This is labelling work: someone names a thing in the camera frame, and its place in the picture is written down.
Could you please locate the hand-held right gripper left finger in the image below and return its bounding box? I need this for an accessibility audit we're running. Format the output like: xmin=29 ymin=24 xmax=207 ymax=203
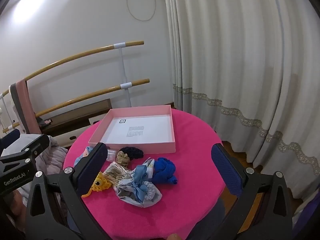
xmin=24 ymin=142 xmax=113 ymax=240

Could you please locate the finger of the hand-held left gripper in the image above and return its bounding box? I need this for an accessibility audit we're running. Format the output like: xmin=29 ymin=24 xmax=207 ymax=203
xmin=0 ymin=129 xmax=21 ymax=153
xmin=24 ymin=134 xmax=50 ymax=159

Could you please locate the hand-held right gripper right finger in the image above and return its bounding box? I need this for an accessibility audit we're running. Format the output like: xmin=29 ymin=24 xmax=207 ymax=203
xmin=211 ymin=143 xmax=293 ymax=240

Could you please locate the yellow crochet toy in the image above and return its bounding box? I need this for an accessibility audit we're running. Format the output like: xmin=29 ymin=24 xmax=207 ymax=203
xmin=82 ymin=171 xmax=112 ymax=198

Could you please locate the clear plastic packet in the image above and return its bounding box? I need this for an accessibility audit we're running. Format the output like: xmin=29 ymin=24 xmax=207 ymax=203
xmin=106 ymin=149 xmax=118 ymax=162

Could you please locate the beige scrunchie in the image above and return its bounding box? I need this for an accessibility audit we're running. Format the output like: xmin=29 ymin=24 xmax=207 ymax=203
xmin=117 ymin=151 xmax=130 ymax=167

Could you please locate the black knit scrunchie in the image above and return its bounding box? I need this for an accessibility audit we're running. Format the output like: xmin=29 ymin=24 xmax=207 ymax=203
xmin=120 ymin=146 xmax=145 ymax=160

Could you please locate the pink cardboard box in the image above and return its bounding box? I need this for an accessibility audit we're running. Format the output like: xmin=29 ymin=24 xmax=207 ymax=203
xmin=89 ymin=105 xmax=177 ymax=154

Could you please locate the blue knit cloth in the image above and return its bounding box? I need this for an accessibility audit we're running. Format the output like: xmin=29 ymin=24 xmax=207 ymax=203
xmin=152 ymin=157 xmax=178 ymax=185

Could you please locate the grey white clothing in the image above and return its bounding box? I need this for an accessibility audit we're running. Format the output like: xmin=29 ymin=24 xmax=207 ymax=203
xmin=19 ymin=134 xmax=68 ymax=175

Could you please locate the pink and grey hanging cloth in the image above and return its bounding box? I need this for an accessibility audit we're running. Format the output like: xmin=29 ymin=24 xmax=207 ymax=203
xmin=9 ymin=78 xmax=43 ymax=135

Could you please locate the white drawer cabinet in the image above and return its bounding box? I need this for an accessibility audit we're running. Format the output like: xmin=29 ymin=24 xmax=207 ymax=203
xmin=57 ymin=110 xmax=110 ymax=148

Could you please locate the dark wooden bench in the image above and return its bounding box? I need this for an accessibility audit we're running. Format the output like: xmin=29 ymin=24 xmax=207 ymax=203
xmin=36 ymin=99 xmax=112 ymax=135

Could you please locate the pink round tablecloth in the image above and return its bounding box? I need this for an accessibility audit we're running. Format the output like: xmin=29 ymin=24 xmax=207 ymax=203
xmin=63 ymin=109 xmax=227 ymax=240

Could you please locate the purple cloth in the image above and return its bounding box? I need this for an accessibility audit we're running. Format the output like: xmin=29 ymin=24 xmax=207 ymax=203
xmin=291 ymin=192 xmax=320 ymax=240

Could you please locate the cream curtain with lace trim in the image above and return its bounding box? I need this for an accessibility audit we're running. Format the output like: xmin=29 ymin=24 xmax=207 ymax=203
xmin=162 ymin=0 xmax=320 ymax=205

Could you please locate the white barre end post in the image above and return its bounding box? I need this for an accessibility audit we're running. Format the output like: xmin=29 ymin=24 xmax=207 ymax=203
xmin=0 ymin=92 xmax=13 ymax=130

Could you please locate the short wooden barre rail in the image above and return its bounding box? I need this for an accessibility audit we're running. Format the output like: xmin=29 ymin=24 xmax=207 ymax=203
xmin=2 ymin=79 xmax=150 ymax=133

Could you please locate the long wooden barre rail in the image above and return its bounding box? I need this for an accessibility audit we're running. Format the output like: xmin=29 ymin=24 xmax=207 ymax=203
xmin=0 ymin=41 xmax=145 ymax=98

